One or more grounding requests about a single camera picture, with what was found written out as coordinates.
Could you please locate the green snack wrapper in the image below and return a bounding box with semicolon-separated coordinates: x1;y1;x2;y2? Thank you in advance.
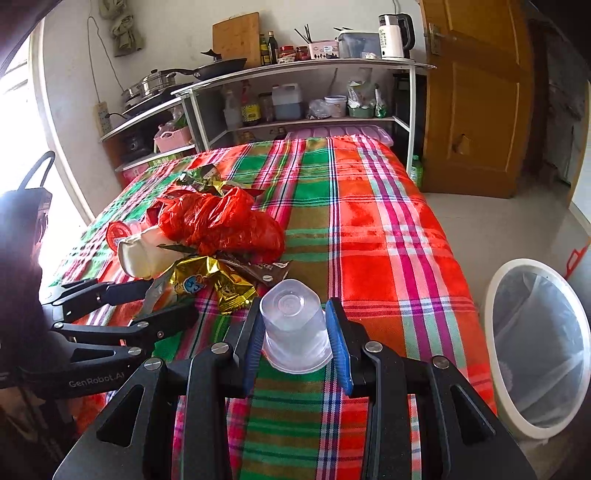
174;164;256;204

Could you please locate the wooden cutting board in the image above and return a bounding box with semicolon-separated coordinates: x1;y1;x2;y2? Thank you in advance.
212;12;260;70

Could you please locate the red plastic bag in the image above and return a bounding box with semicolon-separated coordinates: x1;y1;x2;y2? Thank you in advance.
157;187;286;264

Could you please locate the steel steamer pot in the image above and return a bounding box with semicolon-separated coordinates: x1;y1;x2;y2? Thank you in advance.
122;69;178;100

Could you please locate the wooden door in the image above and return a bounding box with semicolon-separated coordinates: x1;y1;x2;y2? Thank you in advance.
418;0;536;199

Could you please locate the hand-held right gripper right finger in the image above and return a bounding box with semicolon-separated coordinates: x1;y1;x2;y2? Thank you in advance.
325;298;539;480

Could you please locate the black cooker pot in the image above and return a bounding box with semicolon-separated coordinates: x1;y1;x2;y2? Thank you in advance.
121;131;155;160

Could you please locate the plaid blanket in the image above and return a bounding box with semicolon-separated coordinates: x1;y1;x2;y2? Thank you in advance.
39;135;497;480

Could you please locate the hanging cloth bag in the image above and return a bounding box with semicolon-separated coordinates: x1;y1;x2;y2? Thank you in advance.
99;0;139;57

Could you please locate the pink utensil holder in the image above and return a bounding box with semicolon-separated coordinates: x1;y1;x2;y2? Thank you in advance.
310;41;340;60

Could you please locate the pink carton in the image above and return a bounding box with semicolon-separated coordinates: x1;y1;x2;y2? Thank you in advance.
115;154;195;185

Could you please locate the purple plastic tray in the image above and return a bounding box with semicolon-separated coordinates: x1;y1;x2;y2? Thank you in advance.
284;124;394;146

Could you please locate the pink plastic basket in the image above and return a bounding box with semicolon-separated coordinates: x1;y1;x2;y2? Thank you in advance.
154;124;192;153

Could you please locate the gold snack wrapper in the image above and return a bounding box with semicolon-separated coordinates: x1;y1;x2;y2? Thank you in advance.
144;256;257;317

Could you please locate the clear plastic cup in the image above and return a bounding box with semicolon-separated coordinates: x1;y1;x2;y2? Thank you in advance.
259;279;334;374

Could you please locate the brown snack wrapper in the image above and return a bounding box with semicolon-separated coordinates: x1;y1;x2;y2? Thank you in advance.
217;253;293;286

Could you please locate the oil bottle with yellow label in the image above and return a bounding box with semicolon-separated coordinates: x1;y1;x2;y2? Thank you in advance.
240;80;259;126

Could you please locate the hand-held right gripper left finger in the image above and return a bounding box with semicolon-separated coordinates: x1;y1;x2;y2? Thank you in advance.
53;300;266;480

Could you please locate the translucent jug with dark liquid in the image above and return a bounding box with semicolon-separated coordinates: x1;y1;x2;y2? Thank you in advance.
271;84;303;121

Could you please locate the green bowl with bags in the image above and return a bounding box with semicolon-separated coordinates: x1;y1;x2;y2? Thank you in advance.
347;80;389;118

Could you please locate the clear plastic bottle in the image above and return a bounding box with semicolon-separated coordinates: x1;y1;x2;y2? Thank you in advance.
224;90;243;130

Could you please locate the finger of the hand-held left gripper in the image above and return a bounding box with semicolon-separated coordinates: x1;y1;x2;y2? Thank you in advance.
53;303;200;366
41;278;154;320

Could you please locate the large white shelf unit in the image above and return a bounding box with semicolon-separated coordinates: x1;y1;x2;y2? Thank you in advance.
173;60;437;171

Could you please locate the black induction cooker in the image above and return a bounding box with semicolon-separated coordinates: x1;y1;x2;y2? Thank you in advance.
122;92;183;116

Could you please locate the white electric kettle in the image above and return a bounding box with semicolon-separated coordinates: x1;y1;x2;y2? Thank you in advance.
379;13;415;61

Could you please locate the white power cable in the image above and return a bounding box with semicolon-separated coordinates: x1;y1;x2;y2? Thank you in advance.
87;17;105;104

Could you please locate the clear storage box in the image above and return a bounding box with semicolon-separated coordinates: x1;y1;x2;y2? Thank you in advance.
337;31;382;60

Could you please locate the black frying pan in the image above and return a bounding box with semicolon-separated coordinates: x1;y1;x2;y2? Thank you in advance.
159;48;247;81

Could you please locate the white trash bin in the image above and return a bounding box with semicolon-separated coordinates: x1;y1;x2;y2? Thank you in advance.
482;258;591;439

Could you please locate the white power strip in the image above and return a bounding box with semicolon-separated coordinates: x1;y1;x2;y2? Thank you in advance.
95;102;112;139

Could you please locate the red plastic dustpan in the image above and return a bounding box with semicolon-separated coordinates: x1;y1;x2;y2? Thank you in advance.
564;242;591;278

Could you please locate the small white shelf unit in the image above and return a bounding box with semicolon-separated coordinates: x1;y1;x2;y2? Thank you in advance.
99;95;199;174

